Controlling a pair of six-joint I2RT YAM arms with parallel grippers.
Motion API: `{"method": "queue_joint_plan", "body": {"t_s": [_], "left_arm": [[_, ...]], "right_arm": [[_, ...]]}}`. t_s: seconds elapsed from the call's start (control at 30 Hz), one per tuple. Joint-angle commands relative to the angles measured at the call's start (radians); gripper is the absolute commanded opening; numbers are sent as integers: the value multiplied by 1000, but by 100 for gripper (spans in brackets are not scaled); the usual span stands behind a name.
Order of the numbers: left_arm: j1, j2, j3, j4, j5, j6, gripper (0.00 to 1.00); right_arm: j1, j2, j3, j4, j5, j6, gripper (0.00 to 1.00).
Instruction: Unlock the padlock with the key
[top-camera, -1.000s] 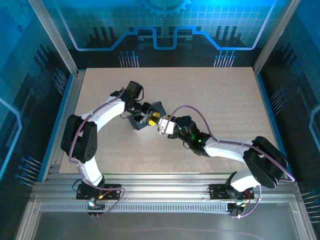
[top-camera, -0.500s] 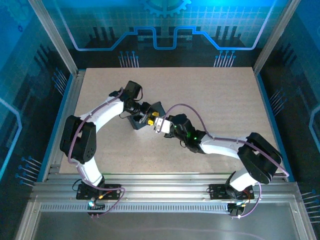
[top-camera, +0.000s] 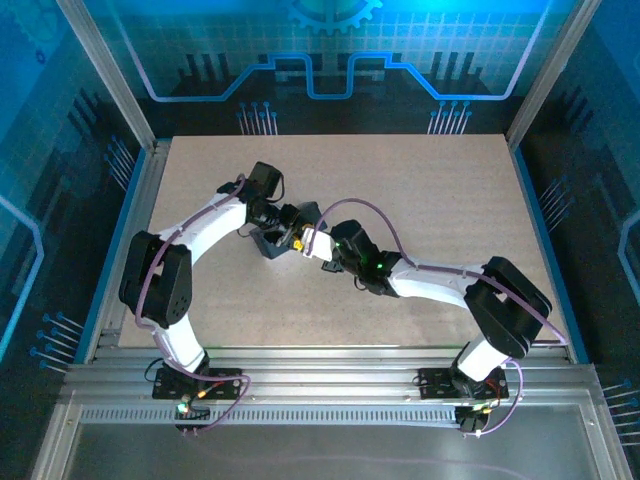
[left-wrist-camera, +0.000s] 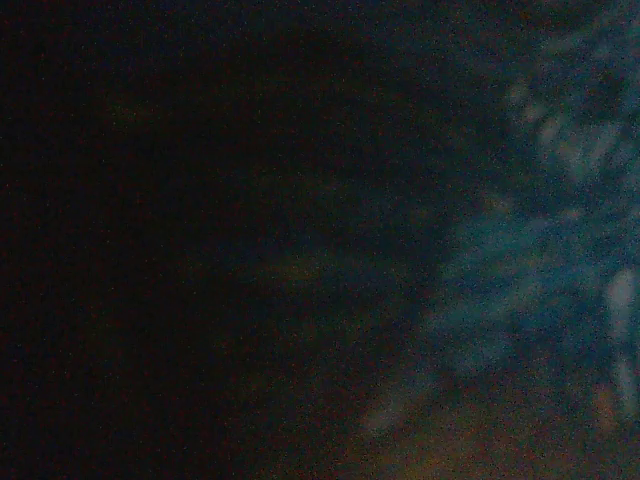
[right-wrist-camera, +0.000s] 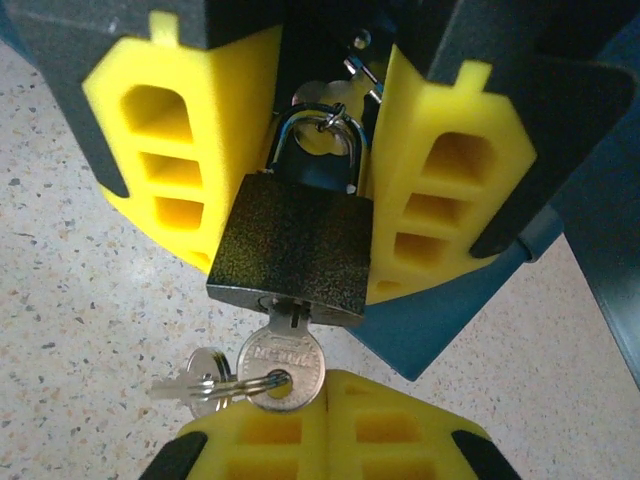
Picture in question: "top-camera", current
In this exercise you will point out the dark blue painted-print box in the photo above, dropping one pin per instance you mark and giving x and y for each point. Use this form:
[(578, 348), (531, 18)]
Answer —
[(270, 247)]

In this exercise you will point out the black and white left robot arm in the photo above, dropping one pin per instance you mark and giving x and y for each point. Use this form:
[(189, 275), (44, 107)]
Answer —
[(165, 285)]

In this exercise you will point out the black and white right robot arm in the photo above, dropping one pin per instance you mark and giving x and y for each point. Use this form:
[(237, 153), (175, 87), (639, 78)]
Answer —
[(505, 300)]

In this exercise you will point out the grey metal floor panel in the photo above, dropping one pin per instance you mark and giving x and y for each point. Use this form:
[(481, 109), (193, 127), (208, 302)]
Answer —
[(325, 450)]

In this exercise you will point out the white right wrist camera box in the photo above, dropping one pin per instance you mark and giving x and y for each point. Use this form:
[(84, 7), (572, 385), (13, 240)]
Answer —
[(320, 246)]

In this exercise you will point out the aluminium side frame rail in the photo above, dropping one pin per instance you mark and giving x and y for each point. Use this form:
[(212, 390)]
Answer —
[(147, 190)]

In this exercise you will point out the aluminium front frame rail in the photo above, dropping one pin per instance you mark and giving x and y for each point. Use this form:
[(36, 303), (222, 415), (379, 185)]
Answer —
[(325, 375)]

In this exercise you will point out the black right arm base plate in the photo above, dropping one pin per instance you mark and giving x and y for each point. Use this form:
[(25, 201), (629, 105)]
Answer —
[(435, 384)]

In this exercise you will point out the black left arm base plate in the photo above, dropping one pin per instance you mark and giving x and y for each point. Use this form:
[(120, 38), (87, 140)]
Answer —
[(225, 384)]

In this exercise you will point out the aluminium frame post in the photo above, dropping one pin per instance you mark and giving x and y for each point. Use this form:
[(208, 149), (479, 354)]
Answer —
[(550, 75), (110, 80)]

